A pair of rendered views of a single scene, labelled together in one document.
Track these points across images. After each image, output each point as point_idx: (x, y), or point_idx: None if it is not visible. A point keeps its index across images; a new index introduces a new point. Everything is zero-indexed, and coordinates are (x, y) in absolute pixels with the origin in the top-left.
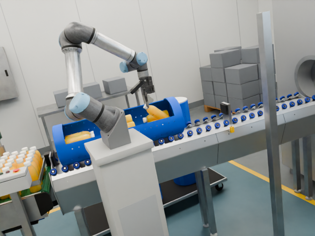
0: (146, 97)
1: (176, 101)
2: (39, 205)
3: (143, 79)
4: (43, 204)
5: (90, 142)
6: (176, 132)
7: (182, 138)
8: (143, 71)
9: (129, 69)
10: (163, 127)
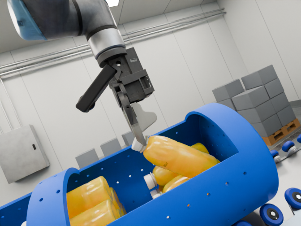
0: (131, 111)
1: (225, 108)
2: None
3: (108, 55)
4: None
5: None
6: (255, 208)
7: (281, 224)
8: (102, 30)
9: (34, 12)
10: (212, 203)
